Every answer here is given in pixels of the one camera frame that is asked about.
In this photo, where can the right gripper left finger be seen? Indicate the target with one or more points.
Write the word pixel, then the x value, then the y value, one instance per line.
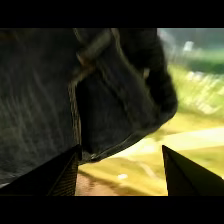
pixel 50 178

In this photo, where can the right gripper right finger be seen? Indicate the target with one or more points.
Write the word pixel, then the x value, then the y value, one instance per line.
pixel 190 178

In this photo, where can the dark blue jeans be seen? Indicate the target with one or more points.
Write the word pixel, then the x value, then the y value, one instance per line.
pixel 40 100

